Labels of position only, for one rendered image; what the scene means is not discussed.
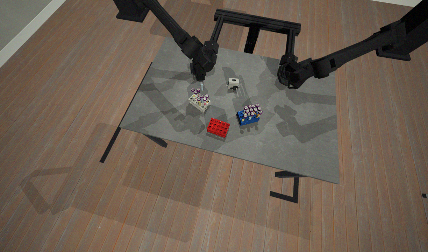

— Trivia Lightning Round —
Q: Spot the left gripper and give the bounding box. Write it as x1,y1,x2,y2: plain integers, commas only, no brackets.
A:
288,78,308,89

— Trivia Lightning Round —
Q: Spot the white done button panel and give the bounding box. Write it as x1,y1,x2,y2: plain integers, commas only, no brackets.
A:
226,78,240,90

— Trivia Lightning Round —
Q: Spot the red lego brick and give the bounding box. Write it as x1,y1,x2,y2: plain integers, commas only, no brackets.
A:
207,118,230,138

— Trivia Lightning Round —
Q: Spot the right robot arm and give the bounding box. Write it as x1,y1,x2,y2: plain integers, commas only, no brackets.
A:
134,0,214,82

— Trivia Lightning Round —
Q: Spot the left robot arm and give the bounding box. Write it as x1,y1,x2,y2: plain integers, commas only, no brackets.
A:
280,20,407,83

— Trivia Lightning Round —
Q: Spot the blue tube rack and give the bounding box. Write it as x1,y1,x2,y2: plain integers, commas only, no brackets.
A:
236,110,260,126

